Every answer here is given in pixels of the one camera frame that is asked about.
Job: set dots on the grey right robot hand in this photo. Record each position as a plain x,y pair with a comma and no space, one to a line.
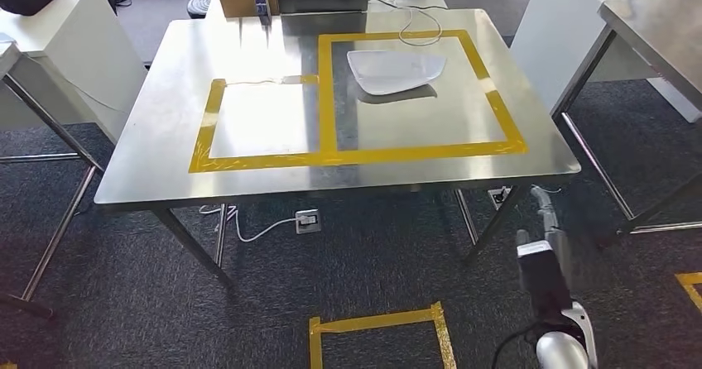
547,218

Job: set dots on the white curved plastic part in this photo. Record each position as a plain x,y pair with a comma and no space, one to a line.
395,73

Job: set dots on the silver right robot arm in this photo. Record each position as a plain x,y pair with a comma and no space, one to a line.
559,353

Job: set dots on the steel workbench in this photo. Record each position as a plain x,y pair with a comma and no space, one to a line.
164,153

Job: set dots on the grey floor socket box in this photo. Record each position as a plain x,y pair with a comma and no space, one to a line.
499,196
307,221

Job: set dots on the yellow tape square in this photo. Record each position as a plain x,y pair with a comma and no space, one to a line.
690,279

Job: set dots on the white cabinet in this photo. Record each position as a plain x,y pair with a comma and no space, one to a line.
548,32
93,65

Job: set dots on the steel table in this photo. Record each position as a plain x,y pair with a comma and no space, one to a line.
658,32
6,54

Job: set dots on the blue white small carton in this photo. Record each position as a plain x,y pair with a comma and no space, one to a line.
262,5

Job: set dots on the black round stool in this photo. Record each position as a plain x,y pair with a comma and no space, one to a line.
200,5

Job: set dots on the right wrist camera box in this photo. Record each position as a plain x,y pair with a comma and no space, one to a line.
543,279

